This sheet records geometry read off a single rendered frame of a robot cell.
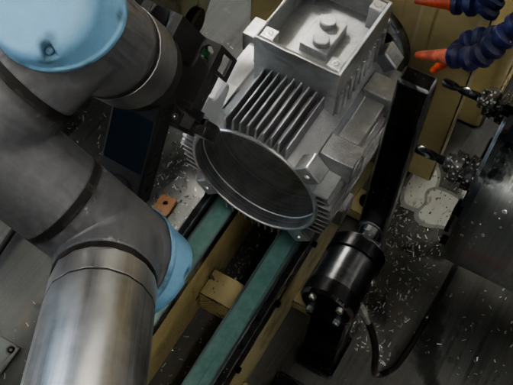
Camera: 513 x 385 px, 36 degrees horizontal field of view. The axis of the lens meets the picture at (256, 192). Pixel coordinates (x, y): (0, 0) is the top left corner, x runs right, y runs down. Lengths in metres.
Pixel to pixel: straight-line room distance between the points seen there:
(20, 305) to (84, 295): 0.56
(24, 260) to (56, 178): 0.56
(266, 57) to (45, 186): 0.36
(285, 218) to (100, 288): 0.44
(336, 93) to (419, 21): 0.18
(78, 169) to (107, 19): 0.11
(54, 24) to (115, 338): 0.19
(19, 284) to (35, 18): 0.63
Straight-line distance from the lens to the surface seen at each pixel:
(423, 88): 0.66
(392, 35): 0.96
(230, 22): 1.31
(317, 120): 0.83
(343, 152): 0.82
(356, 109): 0.87
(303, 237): 0.90
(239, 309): 0.90
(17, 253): 1.10
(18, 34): 0.50
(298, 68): 0.82
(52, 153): 0.55
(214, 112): 0.78
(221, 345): 0.88
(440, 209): 1.13
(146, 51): 0.56
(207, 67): 0.68
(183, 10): 1.03
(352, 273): 0.79
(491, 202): 0.78
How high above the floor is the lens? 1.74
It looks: 58 degrees down
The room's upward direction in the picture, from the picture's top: 3 degrees clockwise
